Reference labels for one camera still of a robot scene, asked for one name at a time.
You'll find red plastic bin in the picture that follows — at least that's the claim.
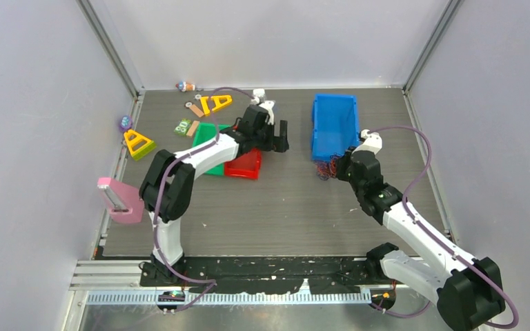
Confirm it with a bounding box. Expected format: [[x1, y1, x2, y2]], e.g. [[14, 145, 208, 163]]
[[224, 149, 262, 180]]

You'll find green plastic bin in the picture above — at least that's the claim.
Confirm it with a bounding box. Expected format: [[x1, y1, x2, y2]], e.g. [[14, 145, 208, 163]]
[[192, 123, 229, 176]]

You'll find purple cable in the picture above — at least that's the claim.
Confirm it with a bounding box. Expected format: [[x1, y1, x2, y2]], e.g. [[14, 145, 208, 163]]
[[313, 158, 339, 181]]

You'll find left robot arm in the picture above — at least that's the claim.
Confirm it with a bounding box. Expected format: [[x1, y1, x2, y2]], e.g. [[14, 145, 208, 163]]
[[139, 101, 289, 285]]

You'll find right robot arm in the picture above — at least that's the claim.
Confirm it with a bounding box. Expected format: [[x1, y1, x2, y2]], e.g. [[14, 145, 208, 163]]
[[336, 146, 506, 330]]

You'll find white metronome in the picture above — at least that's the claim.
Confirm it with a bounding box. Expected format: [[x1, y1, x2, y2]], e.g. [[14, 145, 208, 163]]
[[251, 88, 266, 105]]

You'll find yellow triangle toy rear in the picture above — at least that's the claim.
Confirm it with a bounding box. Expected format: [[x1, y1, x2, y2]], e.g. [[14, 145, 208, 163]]
[[200, 94, 233, 116]]

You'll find yellow triangle toy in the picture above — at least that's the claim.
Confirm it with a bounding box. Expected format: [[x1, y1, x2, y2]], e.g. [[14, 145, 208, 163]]
[[200, 94, 233, 116], [124, 129, 157, 161]]

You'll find blue plastic bin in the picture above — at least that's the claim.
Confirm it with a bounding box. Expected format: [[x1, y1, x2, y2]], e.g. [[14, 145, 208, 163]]
[[311, 93, 360, 162]]

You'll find tan wooden strip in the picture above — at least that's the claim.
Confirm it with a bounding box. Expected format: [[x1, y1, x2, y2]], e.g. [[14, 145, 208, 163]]
[[184, 101, 204, 118]]

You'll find green toy block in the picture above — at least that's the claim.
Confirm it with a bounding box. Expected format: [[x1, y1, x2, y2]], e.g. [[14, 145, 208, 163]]
[[174, 119, 192, 136]]

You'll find small figurine toy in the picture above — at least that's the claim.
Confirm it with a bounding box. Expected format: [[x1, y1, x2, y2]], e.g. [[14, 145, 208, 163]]
[[175, 81, 197, 92]]

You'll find yellow triangle toy left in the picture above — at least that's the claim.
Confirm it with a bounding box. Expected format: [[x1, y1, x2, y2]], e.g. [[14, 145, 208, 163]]
[[124, 129, 157, 161]]

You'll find purple round toy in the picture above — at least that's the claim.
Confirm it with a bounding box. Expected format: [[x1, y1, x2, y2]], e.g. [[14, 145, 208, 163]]
[[119, 115, 133, 133]]

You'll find pink metronome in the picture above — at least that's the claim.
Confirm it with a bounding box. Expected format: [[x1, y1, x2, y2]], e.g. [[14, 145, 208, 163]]
[[97, 177, 144, 225]]

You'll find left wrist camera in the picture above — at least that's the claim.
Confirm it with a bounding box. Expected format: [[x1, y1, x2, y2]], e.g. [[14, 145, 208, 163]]
[[258, 100, 275, 126]]

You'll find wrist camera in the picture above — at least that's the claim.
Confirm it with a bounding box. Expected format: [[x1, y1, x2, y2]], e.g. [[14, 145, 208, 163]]
[[353, 129, 382, 155], [258, 100, 275, 126]]

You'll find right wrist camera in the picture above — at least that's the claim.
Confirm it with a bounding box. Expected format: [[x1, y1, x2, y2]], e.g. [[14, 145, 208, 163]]
[[353, 129, 382, 155]]

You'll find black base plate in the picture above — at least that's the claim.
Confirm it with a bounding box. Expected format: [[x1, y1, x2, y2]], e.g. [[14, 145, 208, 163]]
[[139, 257, 393, 294]]

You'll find aluminium rail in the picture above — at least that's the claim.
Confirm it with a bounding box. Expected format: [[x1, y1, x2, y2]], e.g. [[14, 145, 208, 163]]
[[69, 260, 431, 307]]

